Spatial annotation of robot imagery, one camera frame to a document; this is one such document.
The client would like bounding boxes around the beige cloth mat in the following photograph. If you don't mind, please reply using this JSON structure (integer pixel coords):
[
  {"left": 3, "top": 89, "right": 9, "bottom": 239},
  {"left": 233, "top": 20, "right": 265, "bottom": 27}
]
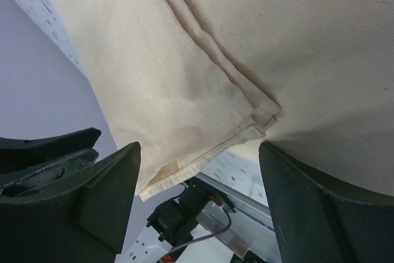
[{"left": 49, "top": 0, "right": 393, "bottom": 200}]

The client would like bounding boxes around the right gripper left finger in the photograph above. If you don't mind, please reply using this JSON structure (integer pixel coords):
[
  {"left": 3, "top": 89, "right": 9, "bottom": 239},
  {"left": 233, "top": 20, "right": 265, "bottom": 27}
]
[{"left": 1, "top": 142, "right": 141, "bottom": 262}]

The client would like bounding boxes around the aluminium rail frame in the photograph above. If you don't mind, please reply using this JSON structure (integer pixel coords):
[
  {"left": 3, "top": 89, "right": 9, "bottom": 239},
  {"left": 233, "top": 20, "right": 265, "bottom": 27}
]
[{"left": 196, "top": 173, "right": 281, "bottom": 262}]

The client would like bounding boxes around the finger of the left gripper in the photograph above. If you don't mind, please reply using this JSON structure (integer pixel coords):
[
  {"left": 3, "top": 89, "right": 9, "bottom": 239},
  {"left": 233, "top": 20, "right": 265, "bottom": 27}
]
[
  {"left": 1, "top": 149, "right": 99, "bottom": 197},
  {"left": 1, "top": 127, "right": 102, "bottom": 171}
]

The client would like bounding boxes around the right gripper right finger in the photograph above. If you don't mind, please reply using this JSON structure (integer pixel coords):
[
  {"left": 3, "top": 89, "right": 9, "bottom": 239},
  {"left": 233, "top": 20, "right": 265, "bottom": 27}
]
[{"left": 259, "top": 142, "right": 393, "bottom": 262}]

